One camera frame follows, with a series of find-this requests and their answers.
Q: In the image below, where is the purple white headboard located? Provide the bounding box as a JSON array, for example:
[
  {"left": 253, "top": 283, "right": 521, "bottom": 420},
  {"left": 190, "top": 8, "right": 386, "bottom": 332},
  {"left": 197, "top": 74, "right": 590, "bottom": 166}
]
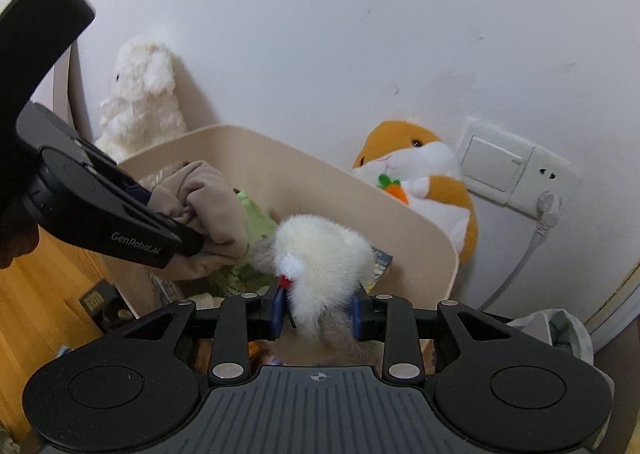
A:
[{"left": 50, "top": 39, "right": 95, "bottom": 141}]

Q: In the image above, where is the white plug with cable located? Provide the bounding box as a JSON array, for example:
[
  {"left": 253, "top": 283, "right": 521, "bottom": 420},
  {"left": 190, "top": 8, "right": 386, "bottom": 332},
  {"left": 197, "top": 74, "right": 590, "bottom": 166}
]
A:
[{"left": 477, "top": 189, "right": 563, "bottom": 312}]

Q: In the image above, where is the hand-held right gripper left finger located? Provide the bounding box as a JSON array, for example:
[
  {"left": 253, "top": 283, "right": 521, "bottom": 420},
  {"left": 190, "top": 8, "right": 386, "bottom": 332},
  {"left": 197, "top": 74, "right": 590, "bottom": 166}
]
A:
[{"left": 107, "top": 284, "right": 283, "bottom": 380}]

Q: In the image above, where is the light blue bedding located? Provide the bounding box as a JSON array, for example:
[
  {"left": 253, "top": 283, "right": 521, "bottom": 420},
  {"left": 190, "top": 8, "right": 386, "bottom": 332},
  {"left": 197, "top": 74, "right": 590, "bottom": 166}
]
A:
[{"left": 507, "top": 308, "right": 595, "bottom": 370}]

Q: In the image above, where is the white lamb plush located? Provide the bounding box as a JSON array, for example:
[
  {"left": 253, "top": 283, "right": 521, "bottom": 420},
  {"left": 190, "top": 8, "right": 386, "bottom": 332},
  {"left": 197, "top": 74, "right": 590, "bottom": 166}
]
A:
[{"left": 95, "top": 36, "right": 188, "bottom": 160}]

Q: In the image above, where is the green snack packet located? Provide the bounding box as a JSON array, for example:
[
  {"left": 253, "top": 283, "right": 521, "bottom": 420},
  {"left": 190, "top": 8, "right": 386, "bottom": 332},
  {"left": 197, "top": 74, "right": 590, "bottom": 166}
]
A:
[{"left": 215, "top": 189, "right": 281, "bottom": 297}]

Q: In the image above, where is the white wall socket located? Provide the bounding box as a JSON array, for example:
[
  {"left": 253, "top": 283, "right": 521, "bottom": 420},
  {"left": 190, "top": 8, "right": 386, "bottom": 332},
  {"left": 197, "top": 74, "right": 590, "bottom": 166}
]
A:
[{"left": 459, "top": 115, "right": 583, "bottom": 215}]

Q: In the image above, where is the orange white hamster plush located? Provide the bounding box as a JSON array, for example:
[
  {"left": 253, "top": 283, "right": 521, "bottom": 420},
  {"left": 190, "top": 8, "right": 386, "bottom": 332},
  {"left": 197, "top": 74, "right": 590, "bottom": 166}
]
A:
[{"left": 352, "top": 120, "right": 478, "bottom": 267}]

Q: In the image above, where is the beige plastic storage basket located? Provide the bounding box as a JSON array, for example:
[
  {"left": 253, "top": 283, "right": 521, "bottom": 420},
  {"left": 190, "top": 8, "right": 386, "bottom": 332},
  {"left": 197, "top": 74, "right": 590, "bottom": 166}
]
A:
[{"left": 100, "top": 123, "right": 461, "bottom": 365}]

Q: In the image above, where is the white bunny plush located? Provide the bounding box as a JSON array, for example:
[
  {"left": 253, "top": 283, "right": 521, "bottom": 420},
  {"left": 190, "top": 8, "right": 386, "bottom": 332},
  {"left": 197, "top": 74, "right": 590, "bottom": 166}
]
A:
[{"left": 248, "top": 214, "right": 376, "bottom": 367}]

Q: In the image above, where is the dark snack pack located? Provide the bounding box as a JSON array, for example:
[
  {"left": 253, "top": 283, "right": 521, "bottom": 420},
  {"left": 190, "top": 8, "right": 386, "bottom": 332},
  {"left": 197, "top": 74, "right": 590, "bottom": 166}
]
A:
[{"left": 79, "top": 278, "right": 133, "bottom": 332}]

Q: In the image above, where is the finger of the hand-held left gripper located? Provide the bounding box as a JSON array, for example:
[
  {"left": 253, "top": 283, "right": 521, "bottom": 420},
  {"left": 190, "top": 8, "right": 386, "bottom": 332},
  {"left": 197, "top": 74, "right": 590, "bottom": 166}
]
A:
[
  {"left": 125, "top": 199, "right": 205, "bottom": 257},
  {"left": 75, "top": 136, "right": 156, "bottom": 210}
]

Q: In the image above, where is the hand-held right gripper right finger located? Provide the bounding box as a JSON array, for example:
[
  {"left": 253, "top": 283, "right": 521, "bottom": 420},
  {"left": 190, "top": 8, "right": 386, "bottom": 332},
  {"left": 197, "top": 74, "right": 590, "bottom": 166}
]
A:
[{"left": 351, "top": 293, "right": 531, "bottom": 380}]

